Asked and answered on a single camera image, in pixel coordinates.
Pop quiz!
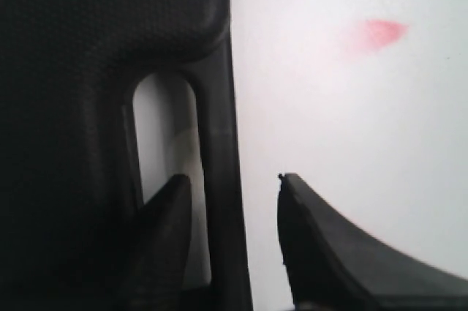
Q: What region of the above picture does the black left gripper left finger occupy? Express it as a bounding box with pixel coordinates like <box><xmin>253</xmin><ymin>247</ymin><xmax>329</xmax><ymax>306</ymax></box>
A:
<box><xmin>111</xmin><ymin>174</ymin><xmax>192</xmax><ymax>310</ymax></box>

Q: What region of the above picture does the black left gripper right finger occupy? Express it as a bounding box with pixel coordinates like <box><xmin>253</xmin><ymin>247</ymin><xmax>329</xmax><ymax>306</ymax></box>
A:
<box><xmin>277</xmin><ymin>173</ymin><xmax>467</xmax><ymax>310</ymax></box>

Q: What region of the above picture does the black plastic tool case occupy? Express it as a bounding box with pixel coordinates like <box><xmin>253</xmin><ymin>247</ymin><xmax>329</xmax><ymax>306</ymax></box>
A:
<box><xmin>1</xmin><ymin>0</ymin><xmax>252</xmax><ymax>310</ymax></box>

